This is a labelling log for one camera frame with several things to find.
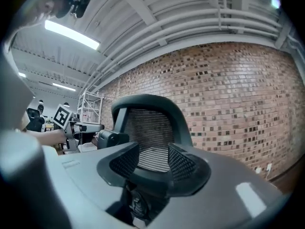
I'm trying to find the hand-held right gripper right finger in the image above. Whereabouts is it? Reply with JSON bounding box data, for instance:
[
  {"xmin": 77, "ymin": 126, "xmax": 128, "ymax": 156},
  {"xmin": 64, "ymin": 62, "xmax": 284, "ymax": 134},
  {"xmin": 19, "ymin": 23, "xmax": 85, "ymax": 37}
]
[{"xmin": 167, "ymin": 142, "xmax": 212, "ymax": 197}]

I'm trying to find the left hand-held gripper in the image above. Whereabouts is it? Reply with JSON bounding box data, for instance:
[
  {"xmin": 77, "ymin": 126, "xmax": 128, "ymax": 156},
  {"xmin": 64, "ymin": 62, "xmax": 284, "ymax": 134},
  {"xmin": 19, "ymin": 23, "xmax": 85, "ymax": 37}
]
[{"xmin": 51, "ymin": 103, "xmax": 105, "ymax": 153}]

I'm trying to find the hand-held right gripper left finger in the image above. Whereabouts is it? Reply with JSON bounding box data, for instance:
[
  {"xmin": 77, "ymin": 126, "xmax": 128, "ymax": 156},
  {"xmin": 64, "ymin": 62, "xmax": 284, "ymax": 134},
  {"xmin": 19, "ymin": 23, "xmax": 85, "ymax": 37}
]
[{"xmin": 96, "ymin": 141, "xmax": 141, "ymax": 188}]

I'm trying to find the black mesh office chair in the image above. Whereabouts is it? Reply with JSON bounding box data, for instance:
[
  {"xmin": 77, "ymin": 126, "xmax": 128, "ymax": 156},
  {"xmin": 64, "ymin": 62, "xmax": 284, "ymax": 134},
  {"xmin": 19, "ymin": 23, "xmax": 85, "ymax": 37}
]
[{"xmin": 97, "ymin": 94, "xmax": 193, "ymax": 174}]

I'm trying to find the person's left forearm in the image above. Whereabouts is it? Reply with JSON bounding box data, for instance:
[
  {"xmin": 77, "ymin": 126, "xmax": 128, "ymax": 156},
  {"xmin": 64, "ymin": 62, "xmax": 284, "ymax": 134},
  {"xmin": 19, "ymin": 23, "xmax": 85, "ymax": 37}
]
[{"xmin": 22, "ymin": 128, "xmax": 67, "ymax": 147}]

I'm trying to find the black background office chair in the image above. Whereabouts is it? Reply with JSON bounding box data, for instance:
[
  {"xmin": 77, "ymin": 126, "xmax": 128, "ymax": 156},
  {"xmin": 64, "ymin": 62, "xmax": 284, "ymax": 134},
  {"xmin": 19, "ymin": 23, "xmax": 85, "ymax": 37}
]
[{"xmin": 25, "ymin": 107, "xmax": 46, "ymax": 133}]

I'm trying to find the white metal shelf rack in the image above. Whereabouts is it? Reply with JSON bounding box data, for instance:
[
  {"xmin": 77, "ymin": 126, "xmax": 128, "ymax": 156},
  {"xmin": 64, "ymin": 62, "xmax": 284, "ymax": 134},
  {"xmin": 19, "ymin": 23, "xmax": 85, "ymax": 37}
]
[{"xmin": 76, "ymin": 88, "xmax": 104, "ymax": 126}]

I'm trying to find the long ceiling light panel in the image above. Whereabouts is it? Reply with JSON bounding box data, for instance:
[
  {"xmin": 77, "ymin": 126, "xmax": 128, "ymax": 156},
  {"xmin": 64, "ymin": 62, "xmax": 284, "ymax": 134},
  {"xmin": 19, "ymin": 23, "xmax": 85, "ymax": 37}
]
[
  {"xmin": 51, "ymin": 82, "xmax": 77, "ymax": 92},
  {"xmin": 44, "ymin": 19, "xmax": 101, "ymax": 51}
]

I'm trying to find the person's grey shirt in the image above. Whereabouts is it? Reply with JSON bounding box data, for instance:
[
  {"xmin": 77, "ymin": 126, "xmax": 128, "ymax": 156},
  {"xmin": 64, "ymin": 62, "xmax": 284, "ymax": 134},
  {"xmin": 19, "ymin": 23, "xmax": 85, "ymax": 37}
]
[{"xmin": 0, "ymin": 41, "xmax": 34, "ymax": 135}]

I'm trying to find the person's head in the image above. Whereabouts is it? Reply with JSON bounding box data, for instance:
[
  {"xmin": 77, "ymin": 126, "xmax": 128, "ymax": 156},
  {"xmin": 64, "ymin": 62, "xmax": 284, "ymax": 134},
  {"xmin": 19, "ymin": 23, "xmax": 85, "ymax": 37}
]
[{"xmin": 22, "ymin": 0, "xmax": 79, "ymax": 28}]

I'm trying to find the bundle of white ceiling pipes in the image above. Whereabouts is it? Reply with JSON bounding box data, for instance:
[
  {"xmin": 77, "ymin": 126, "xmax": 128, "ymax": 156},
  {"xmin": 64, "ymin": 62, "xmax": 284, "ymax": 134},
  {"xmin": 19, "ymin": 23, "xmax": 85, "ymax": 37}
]
[{"xmin": 83, "ymin": 7, "xmax": 284, "ymax": 94}]

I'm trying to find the black head-mounted camera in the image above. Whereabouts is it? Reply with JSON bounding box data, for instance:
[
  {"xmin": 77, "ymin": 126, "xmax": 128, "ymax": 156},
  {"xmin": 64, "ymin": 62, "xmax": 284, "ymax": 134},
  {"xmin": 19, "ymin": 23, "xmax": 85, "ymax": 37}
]
[{"xmin": 69, "ymin": 0, "xmax": 92, "ymax": 19}]

